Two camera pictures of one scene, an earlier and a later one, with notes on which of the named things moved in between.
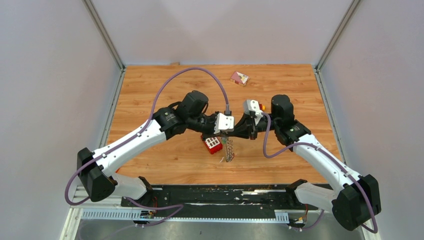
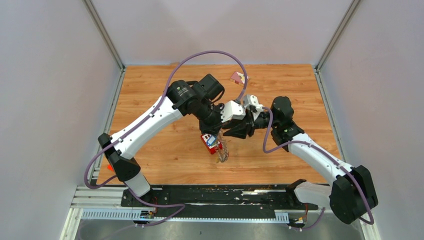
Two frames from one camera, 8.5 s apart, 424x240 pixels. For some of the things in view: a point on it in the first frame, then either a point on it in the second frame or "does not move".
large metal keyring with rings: (229, 154) → (222, 145)
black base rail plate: (216, 198) does not move
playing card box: (239, 78) does not move
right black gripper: (246, 128) does not move
